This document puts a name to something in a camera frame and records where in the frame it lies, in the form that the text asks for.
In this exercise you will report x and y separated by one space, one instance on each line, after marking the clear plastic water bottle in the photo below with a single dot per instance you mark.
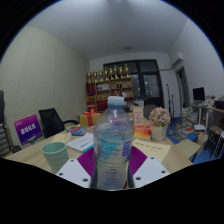
113 146

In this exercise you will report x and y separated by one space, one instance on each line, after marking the orange standing box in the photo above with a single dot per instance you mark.
138 116

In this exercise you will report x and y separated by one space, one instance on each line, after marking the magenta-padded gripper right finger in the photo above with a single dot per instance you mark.
151 171

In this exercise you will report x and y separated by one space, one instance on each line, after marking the colourful picture book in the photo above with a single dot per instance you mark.
76 130

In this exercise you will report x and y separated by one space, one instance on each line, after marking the yellow notepad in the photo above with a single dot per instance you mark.
153 150

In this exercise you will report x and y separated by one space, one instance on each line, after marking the black office chair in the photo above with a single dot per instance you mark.
50 121

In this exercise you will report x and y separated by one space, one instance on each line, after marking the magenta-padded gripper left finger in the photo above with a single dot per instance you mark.
74 173

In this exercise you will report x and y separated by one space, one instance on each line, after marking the yellow gift box red ribbon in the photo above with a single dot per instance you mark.
86 120

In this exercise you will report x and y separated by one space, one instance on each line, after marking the white open book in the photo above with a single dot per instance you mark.
80 142

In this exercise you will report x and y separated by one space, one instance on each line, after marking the pink flowers in white pot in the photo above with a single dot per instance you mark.
159 120

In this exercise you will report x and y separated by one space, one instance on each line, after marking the wooden shelf unit with trophies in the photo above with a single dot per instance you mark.
111 88

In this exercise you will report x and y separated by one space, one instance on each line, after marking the long wooden side desk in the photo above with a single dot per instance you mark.
213 110

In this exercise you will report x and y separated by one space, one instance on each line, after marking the cream book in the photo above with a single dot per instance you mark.
60 138

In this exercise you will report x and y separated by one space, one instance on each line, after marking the black computer monitor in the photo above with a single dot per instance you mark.
199 94

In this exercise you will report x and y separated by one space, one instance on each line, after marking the dark framed glass door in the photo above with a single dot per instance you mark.
150 83

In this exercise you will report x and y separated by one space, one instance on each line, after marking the pale green cup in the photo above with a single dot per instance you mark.
56 158

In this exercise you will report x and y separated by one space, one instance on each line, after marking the red orange book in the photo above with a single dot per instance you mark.
142 132

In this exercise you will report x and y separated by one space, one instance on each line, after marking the white wall air conditioner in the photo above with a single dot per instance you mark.
177 59

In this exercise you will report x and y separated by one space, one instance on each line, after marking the low wooden side table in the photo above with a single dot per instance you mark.
187 147

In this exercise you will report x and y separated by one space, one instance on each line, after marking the black microphone stand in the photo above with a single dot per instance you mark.
167 100

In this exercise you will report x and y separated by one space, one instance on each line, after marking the purple sign board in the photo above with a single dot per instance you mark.
28 129

